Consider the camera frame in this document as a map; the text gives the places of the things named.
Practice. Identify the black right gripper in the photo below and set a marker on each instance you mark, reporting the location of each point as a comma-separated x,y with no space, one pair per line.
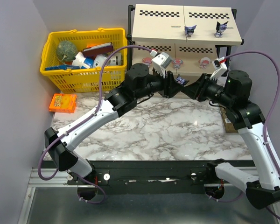
201,87

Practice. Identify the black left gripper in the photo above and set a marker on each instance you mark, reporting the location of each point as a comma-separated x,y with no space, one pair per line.
166,85

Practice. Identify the black purple-bow cat toy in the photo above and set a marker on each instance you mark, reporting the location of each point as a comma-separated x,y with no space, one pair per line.
181,80

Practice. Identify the pink round bunny toy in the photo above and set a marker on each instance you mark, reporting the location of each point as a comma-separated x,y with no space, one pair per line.
177,63

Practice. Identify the white pink bunny toy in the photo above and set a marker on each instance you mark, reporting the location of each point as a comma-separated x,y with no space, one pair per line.
204,62

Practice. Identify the pink blue-bow bunny toy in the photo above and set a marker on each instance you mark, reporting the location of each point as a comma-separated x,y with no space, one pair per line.
147,61

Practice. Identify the purple small figure toy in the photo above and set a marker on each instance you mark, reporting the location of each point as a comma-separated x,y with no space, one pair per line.
189,30

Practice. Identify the black purple cat toy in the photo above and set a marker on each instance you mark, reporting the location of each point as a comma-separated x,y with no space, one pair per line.
220,28

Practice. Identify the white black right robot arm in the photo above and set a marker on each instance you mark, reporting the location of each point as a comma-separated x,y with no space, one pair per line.
247,118

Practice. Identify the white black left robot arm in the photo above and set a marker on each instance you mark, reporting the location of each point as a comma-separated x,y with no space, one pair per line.
139,83

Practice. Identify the beige three-tier shelf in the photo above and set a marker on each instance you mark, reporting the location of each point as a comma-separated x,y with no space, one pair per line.
161,27

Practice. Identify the brown coffee bag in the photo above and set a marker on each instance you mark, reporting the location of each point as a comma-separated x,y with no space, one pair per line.
228,126

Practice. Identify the white cylindrical can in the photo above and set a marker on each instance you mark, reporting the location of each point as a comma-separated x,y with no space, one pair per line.
116,60

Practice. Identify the white small box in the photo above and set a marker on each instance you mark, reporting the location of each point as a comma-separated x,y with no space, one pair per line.
99,60

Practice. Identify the yellow plastic shopping basket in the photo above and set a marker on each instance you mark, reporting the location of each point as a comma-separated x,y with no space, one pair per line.
85,80

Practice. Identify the dark red book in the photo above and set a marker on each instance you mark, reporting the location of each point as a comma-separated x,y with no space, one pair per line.
98,49

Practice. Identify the white blue carton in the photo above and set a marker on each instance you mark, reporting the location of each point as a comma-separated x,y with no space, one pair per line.
83,62

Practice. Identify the orange snack box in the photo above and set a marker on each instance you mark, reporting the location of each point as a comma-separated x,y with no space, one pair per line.
65,103

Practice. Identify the blue flat package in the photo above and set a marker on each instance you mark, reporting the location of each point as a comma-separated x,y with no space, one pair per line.
62,67

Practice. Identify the green round melon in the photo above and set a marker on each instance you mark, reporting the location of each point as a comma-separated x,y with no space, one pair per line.
66,51

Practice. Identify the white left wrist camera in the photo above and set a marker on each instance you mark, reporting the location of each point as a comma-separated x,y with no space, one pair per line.
160,62

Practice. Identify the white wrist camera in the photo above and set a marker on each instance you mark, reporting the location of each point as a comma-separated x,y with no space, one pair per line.
160,62
220,68

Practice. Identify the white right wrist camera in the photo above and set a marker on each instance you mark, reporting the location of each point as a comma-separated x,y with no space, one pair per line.
220,68

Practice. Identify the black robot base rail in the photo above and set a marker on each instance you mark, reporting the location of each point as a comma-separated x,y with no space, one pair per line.
162,177

